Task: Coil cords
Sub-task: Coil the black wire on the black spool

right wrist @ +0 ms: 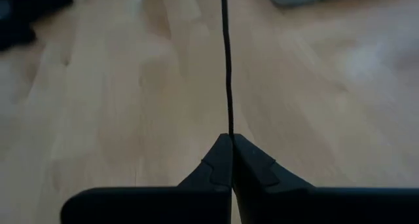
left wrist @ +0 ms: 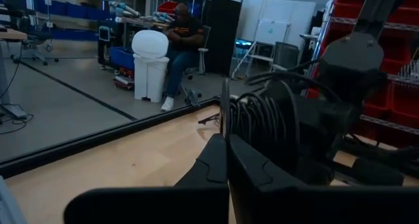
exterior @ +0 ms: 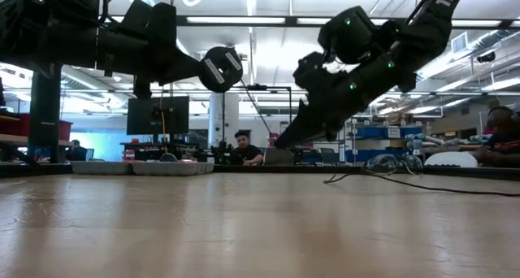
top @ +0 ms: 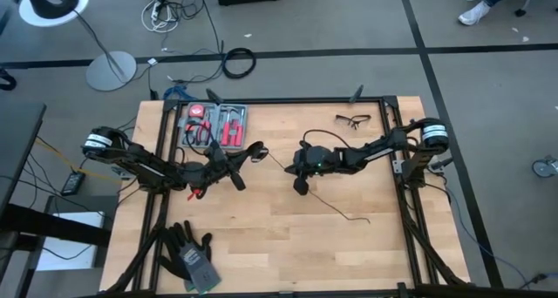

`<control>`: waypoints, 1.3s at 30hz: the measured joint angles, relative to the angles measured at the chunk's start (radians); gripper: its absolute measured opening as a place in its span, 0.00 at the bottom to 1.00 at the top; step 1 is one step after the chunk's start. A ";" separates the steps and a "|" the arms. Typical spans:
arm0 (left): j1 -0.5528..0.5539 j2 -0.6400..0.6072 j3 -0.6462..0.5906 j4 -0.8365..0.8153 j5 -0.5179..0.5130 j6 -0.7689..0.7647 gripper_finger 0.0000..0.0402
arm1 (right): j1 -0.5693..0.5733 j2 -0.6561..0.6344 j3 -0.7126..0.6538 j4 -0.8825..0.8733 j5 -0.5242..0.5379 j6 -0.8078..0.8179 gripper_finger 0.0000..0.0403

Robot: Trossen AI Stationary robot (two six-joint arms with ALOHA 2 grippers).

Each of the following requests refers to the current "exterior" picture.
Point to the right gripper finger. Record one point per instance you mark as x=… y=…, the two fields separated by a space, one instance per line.
x=300 y=129

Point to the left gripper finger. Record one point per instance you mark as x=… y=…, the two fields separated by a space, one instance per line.
x=185 y=68

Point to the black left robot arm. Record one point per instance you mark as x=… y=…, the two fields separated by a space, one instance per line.
x=61 y=38

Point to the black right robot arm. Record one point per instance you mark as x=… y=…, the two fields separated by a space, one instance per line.
x=422 y=30

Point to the grey laptop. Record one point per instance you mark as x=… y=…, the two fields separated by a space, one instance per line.
x=279 y=156

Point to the blue bin shelf rack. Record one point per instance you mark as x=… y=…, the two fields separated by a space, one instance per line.
x=386 y=131

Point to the person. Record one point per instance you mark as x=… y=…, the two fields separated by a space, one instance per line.
x=76 y=152
x=501 y=144
x=245 y=152

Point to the black monitor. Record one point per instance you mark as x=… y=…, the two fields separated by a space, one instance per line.
x=142 y=115

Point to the clear safety glasses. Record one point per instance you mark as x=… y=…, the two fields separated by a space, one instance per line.
x=386 y=163

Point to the white pedal trash bin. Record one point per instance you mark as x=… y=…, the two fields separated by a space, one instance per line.
x=451 y=159

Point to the black ceiling fixture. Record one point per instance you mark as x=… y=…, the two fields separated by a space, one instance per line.
x=485 y=57

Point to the red plastic storage bin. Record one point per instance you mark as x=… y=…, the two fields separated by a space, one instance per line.
x=12 y=125

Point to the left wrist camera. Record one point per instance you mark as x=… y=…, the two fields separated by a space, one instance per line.
x=138 y=16

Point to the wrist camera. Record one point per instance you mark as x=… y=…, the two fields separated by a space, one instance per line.
x=138 y=16
x=308 y=68

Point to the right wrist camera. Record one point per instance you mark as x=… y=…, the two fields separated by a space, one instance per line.
x=308 y=68

